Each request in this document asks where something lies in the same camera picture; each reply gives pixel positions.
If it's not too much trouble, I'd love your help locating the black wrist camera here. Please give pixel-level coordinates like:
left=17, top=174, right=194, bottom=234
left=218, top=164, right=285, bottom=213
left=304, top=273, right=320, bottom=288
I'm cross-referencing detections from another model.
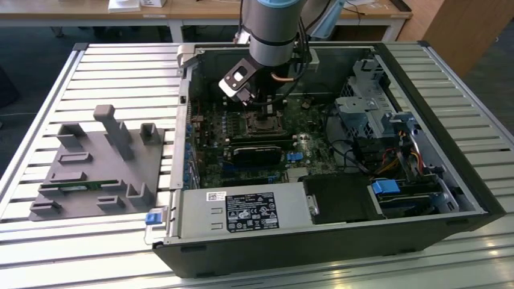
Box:
left=234, top=89, right=258, bottom=107

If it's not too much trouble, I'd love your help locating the copper coloured hose loop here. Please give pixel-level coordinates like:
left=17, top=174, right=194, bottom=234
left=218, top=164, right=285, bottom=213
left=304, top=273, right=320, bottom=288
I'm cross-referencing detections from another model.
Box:
left=270, top=71, right=297, bottom=84

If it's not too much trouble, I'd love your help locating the black graphics card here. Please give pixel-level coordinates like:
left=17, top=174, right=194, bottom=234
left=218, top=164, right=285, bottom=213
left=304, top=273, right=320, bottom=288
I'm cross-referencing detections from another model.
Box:
left=230, top=144, right=282, bottom=167

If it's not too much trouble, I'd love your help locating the metal drive cage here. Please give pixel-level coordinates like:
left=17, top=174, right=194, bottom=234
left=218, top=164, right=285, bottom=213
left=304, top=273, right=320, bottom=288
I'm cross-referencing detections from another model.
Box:
left=333, top=58, right=413, bottom=140

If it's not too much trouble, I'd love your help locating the silver finned heat sink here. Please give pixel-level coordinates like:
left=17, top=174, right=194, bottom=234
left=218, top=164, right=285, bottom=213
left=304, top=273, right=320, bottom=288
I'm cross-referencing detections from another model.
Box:
left=285, top=167, right=309, bottom=182

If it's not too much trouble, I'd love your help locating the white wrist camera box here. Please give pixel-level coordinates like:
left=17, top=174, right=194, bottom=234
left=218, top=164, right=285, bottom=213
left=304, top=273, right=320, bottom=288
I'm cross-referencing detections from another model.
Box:
left=217, top=58, right=258, bottom=98

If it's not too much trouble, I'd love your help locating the metal socket cover frame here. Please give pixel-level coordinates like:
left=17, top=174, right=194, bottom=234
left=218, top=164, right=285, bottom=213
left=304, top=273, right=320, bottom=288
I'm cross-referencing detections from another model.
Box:
left=244, top=111, right=288, bottom=134

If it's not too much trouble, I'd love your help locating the hard disk drive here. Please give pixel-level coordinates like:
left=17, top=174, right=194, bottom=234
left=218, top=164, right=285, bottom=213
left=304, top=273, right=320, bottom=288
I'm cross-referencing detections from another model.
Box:
left=376, top=184, right=441, bottom=215

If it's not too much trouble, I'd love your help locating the wooden desk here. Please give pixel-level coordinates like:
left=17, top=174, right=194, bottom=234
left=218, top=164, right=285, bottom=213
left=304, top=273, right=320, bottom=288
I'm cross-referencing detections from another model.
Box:
left=0, top=0, right=413, bottom=43

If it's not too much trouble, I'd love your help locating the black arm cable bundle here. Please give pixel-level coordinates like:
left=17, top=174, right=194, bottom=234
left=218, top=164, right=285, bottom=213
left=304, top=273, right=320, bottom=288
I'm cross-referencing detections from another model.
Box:
left=290, top=0, right=320, bottom=91

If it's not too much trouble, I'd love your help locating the wooden cabinet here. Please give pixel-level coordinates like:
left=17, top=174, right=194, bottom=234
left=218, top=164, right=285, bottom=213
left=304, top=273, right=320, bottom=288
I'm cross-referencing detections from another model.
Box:
left=396, top=0, right=514, bottom=79

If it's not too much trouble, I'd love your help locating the pale blue teach pendant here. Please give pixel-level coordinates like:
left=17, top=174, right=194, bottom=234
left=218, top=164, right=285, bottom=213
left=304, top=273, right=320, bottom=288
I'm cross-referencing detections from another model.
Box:
left=310, top=0, right=346, bottom=42

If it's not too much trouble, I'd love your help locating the CPU socket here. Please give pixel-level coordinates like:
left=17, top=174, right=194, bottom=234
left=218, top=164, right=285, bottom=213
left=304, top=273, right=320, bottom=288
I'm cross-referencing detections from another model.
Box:
left=242, top=110, right=289, bottom=135

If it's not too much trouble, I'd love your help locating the grey parts rack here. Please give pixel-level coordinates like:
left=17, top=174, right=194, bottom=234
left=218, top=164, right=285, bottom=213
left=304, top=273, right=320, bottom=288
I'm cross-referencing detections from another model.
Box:
left=29, top=104, right=166, bottom=223

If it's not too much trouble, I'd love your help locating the grey case handle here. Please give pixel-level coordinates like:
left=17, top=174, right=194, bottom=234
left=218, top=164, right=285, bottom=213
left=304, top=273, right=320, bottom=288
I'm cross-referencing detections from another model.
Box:
left=174, top=44, right=198, bottom=67

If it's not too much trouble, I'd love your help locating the blue case latch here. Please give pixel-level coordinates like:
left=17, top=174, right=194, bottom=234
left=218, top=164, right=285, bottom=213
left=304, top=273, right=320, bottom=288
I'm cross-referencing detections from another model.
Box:
left=144, top=211, right=166, bottom=227

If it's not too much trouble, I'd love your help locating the green RAM stick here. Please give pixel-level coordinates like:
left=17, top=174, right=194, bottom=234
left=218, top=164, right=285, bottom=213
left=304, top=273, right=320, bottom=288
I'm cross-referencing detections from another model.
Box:
left=58, top=179, right=121, bottom=191

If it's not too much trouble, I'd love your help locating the black PC case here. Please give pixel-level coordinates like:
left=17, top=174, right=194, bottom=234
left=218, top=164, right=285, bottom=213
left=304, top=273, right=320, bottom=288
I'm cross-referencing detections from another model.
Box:
left=149, top=41, right=507, bottom=279

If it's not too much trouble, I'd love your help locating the black RAM slot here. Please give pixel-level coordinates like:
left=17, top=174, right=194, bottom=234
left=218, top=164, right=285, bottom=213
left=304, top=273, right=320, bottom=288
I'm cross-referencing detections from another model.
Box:
left=230, top=135, right=292, bottom=143
left=230, top=140, right=293, bottom=149

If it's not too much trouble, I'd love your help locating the green motherboard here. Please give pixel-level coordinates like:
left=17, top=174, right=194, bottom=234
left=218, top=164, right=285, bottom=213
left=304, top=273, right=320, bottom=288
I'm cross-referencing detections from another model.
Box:
left=184, top=95, right=341, bottom=190

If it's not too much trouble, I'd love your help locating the yellow wire bundle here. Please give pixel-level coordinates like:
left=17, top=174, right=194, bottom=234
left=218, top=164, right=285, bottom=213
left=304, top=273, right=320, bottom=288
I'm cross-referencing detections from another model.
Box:
left=375, top=155, right=401, bottom=176

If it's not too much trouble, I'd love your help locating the blue disk carrier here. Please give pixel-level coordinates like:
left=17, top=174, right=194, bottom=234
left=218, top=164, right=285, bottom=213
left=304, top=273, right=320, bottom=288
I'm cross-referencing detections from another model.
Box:
left=369, top=179, right=401, bottom=197

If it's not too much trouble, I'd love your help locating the silver power supply with label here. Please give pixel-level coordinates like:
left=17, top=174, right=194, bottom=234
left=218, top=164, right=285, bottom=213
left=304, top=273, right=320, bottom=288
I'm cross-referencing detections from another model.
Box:
left=174, top=181, right=314, bottom=242

